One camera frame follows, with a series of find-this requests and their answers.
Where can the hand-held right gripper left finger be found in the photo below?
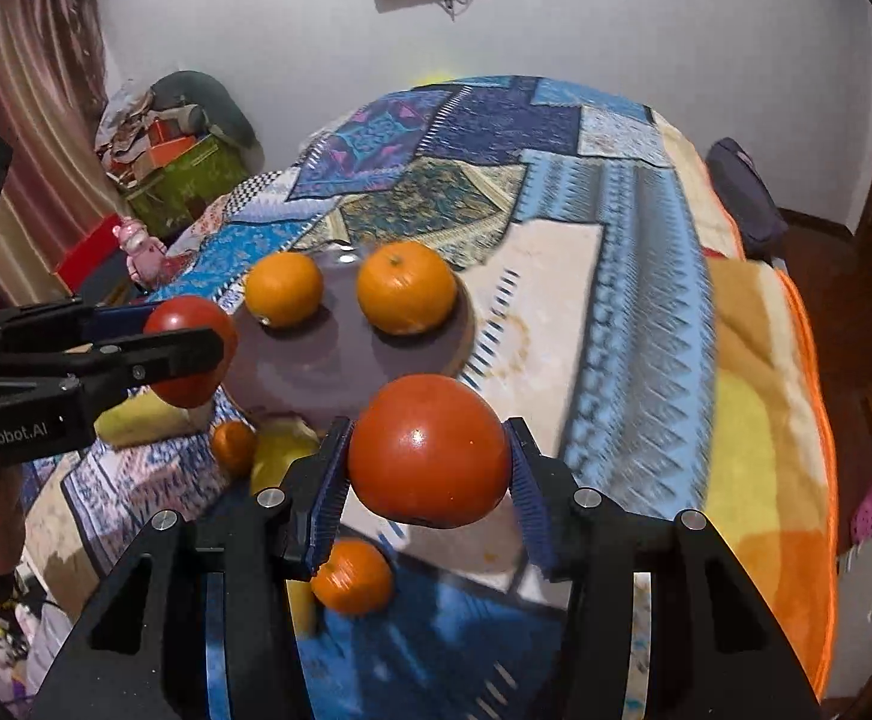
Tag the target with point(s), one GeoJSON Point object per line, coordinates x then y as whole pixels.
{"type": "Point", "coordinates": [329, 499]}

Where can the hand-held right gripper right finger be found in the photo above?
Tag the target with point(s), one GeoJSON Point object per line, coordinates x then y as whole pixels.
{"type": "Point", "coordinates": [532, 499]}

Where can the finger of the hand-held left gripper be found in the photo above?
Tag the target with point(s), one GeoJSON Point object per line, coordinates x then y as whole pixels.
{"type": "Point", "coordinates": [117, 319]}
{"type": "Point", "coordinates": [158, 356]}

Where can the small red tomato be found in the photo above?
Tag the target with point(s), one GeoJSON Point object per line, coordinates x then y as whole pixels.
{"type": "Point", "coordinates": [197, 313]}

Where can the large red tomato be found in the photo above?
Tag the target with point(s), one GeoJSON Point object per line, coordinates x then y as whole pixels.
{"type": "Point", "coordinates": [428, 450]}

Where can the purple plate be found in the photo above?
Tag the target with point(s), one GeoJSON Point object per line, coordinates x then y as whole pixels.
{"type": "Point", "coordinates": [316, 367]}

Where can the red box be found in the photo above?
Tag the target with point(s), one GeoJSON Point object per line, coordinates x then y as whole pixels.
{"type": "Point", "coordinates": [91, 255]}

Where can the pink toy figure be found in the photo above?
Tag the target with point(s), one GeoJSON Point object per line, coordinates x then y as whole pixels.
{"type": "Point", "coordinates": [140, 251]}

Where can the small orange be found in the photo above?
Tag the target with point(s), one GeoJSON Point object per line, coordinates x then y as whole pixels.
{"type": "Point", "coordinates": [233, 448]}

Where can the green storage box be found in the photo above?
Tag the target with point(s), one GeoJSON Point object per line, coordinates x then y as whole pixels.
{"type": "Point", "coordinates": [181, 191]}

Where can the blue patchwork blanket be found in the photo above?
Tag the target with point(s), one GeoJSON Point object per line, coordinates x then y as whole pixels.
{"type": "Point", "coordinates": [593, 300]}

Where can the striped brown curtain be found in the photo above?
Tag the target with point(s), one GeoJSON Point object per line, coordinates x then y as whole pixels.
{"type": "Point", "coordinates": [39, 112]}

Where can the dark green cushion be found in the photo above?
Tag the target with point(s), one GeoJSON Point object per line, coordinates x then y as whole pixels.
{"type": "Point", "coordinates": [218, 101]}

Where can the orange yellow fleece blanket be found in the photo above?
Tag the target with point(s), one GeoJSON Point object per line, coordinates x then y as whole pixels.
{"type": "Point", "coordinates": [769, 405]}

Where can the dark purple bag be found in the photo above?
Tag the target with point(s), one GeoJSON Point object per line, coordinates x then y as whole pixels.
{"type": "Point", "coordinates": [747, 195]}

